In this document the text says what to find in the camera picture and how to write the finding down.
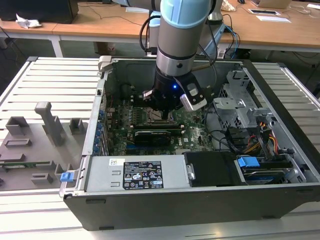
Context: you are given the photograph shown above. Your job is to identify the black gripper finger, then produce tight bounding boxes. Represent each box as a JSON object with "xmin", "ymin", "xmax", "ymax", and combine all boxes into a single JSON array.
[
  {"xmin": 166, "ymin": 100, "xmax": 185, "ymax": 120},
  {"xmin": 146, "ymin": 98, "xmax": 168, "ymax": 120}
]

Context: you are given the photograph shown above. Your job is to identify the metal locking lever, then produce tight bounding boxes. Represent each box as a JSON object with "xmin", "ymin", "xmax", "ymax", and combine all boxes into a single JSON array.
[{"xmin": 148, "ymin": 120, "xmax": 179, "ymax": 126}]

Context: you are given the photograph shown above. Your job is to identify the black RAM slot bank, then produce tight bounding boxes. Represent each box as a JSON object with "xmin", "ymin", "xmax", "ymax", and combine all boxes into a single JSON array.
[
  {"xmin": 112, "ymin": 123, "xmax": 187, "ymax": 133},
  {"xmin": 132, "ymin": 96, "xmax": 151, "ymax": 107}
]

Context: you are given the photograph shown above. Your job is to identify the CPU socket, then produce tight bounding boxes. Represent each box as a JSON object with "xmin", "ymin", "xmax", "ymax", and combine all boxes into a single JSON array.
[{"xmin": 146, "ymin": 106, "xmax": 180, "ymax": 126}]

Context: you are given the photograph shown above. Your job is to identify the black graphics card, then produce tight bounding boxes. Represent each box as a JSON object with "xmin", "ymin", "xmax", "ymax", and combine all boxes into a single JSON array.
[{"xmin": 134, "ymin": 129, "xmax": 172, "ymax": 147}]

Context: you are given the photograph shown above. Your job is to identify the green motherboard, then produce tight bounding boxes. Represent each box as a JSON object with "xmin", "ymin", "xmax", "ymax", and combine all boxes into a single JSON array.
[{"xmin": 104, "ymin": 97, "xmax": 221, "ymax": 157}]

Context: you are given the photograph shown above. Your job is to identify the silver drive cage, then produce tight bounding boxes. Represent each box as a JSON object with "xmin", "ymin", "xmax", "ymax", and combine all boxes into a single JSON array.
[{"xmin": 212, "ymin": 69, "xmax": 276, "ymax": 131}]

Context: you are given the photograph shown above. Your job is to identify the grey case corner latch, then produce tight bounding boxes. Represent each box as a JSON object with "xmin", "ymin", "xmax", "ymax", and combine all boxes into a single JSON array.
[{"xmin": 97, "ymin": 55, "xmax": 118, "ymax": 76}]

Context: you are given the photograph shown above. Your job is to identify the small white sticker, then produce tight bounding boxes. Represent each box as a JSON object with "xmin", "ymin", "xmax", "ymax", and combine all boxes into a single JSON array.
[{"xmin": 108, "ymin": 157, "xmax": 126, "ymax": 166}]

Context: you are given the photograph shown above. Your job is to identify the black plastic shroud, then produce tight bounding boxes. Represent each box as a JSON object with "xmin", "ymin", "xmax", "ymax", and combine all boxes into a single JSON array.
[{"xmin": 183, "ymin": 151, "xmax": 247, "ymax": 188}]

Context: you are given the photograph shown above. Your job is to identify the black rating label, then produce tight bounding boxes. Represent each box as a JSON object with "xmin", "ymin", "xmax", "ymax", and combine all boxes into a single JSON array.
[{"xmin": 123, "ymin": 160, "xmax": 164, "ymax": 191}]

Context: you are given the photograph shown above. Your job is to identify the wooden desk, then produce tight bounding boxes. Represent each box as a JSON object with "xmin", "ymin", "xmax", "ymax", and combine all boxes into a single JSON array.
[
  {"xmin": 0, "ymin": 19, "xmax": 62, "ymax": 59},
  {"xmin": 52, "ymin": 0, "xmax": 320, "ymax": 54}
]

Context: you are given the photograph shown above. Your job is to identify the grey power supply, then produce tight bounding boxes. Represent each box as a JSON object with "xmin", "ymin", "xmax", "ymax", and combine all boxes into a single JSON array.
[{"xmin": 84, "ymin": 154, "xmax": 193, "ymax": 193}]

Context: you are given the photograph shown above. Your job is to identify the blue disk carrier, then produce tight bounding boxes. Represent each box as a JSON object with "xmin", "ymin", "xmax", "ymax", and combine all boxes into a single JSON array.
[{"xmin": 237, "ymin": 156, "xmax": 261, "ymax": 173}]

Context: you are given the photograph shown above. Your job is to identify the beige lumpy object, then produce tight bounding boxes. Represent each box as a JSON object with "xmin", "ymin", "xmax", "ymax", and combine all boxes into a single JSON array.
[{"xmin": 221, "ymin": 0, "xmax": 237, "ymax": 12}]

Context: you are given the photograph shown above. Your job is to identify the black PC case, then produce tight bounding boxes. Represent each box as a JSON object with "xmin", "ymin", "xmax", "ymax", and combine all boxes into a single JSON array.
[{"xmin": 58, "ymin": 55, "xmax": 320, "ymax": 232}]

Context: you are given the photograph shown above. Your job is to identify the hard disk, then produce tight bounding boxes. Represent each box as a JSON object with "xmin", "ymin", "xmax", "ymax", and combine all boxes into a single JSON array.
[{"xmin": 242, "ymin": 167, "xmax": 286, "ymax": 186}]

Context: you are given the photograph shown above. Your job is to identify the blue case latch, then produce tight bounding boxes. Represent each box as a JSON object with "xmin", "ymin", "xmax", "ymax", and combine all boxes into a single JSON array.
[{"xmin": 60, "ymin": 171, "xmax": 75, "ymax": 183}]

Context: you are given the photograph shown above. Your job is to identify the white paper sheet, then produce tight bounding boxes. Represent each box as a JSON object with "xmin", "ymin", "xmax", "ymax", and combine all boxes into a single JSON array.
[{"xmin": 256, "ymin": 14, "xmax": 292, "ymax": 23}]

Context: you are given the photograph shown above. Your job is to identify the grey parts rack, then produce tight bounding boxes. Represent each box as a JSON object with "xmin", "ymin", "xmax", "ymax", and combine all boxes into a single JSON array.
[{"xmin": 0, "ymin": 101, "xmax": 90, "ymax": 192}]

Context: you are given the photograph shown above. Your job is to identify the tan laptop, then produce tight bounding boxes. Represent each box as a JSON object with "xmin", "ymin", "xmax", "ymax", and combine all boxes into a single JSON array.
[{"xmin": 249, "ymin": 0, "xmax": 293, "ymax": 8}]

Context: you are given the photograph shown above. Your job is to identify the green RAM stick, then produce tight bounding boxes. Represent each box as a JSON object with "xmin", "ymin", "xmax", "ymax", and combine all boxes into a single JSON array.
[{"xmin": 0, "ymin": 161, "xmax": 51, "ymax": 168}]

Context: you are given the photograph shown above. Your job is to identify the black box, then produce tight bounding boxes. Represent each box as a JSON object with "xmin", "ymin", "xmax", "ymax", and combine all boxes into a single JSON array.
[{"xmin": 0, "ymin": 0, "xmax": 80, "ymax": 25}]

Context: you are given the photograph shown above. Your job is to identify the crumpled white paper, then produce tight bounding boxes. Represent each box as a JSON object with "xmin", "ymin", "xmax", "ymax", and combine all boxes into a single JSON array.
[{"xmin": 15, "ymin": 13, "xmax": 42, "ymax": 30}]

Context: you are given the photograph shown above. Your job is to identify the small silver wrist camera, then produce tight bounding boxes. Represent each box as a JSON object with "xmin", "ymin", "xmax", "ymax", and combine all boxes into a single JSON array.
[{"xmin": 142, "ymin": 89, "xmax": 154, "ymax": 102}]

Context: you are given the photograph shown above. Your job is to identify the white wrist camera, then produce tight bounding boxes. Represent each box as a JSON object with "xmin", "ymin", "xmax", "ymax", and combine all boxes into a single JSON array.
[{"xmin": 179, "ymin": 77, "xmax": 208, "ymax": 113}]

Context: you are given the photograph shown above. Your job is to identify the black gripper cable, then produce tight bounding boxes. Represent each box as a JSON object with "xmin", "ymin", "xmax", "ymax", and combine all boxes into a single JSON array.
[{"xmin": 139, "ymin": 17, "xmax": 218, "ymax": 88}]

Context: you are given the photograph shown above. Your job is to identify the black wire connectors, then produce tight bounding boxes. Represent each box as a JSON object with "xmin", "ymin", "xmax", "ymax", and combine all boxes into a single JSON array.
[{"xmin": 226, "ymin": 127, "xmax": 251, "ymax": 152}]

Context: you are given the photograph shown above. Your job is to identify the blue cable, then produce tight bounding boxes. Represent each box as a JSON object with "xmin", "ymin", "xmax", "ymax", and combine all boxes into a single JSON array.
[{"xmin": 224, "ymin": 24, "xmax": 242, "ymax": 60}]

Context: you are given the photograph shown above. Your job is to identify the coloured wire bundle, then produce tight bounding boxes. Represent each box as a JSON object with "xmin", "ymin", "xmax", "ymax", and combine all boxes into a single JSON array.
[{"xmin": 246, "ymin": 121, "xmax": 280, "ymax": 155}]

